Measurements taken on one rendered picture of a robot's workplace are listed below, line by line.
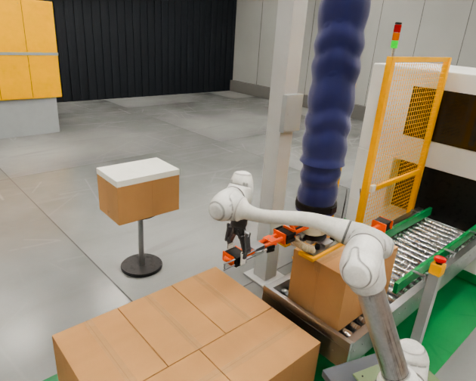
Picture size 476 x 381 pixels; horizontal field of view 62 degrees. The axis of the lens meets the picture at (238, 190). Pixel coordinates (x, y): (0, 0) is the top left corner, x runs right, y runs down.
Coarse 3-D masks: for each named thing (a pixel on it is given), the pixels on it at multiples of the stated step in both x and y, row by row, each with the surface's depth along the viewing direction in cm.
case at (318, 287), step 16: (336, 256) 247; (304, 272) 250; (320, 272) 240; (336, 272) 231; (304, 288) 253; (320, 288) 243; (336, 288) 233; (304, 304) 256; (320, 304) 246; (336, 304) 236; (352, 304) 243; (336, 320) 239; (352, 320) 251
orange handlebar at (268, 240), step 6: (300, 228) 213; (306, 228) 215; (378, 228) 221; (276, 234) 205; (258, 240) 198; (264, 240) 199; (270, 240) 198; (276, 240) 200; (282, 240) 203; (264, 246) 194; (252, 252) 189; (228, 258) 182
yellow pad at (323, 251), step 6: (336, 240) 227; (318, 246) 215; (330, 246) 220; (336, 246) 222; (300, 252) 213; (306, 252) 213; (318, 252) 213; (324, 252) 214; (306, 258) 211; (312, 258) 209; (318, 258) 211
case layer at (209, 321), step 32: (192, 288) 274; (224, 288) 276; (96, 320) 239; (128, 320) 241; (160, 320) 243; (192, 320) 245; (224, 320) 246; (256, 320) 248; (288, 320) 250; (64, 352) 215; (96, 352) 216; (128, 352) 217; (160, 352) 219; (192, 352) 220; (224, 352) 222; (256, 352) 223; (288, 352) 225
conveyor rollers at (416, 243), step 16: (416, 224) 393; (432, 224) 399; (400, 240) 360; (416, 240) 359; (432, 240) 365; (448, 240) 364; (400, 256) 333; (416, 256) 333; (448, 256) 339; (400, 272) 308
